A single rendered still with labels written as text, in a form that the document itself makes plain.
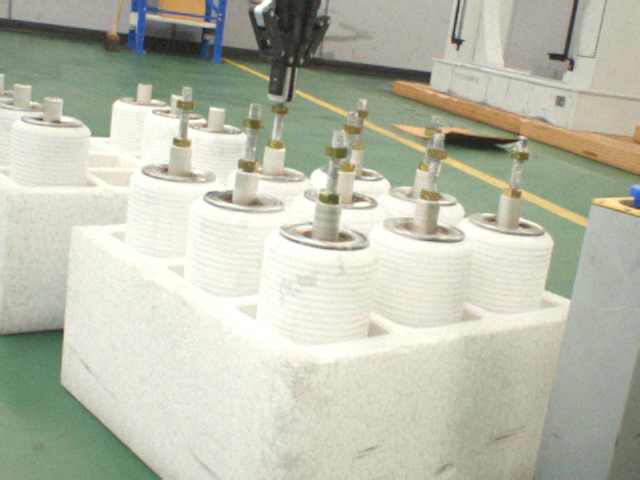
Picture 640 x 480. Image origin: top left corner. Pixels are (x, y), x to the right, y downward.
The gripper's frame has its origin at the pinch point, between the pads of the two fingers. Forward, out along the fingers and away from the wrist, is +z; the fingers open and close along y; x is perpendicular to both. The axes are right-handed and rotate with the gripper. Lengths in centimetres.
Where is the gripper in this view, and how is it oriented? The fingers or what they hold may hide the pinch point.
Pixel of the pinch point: (283, 83)
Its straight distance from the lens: 98.2
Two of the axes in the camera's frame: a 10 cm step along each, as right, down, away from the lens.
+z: -1.4, 9.6, 2.4
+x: -8.5, -2.4, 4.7
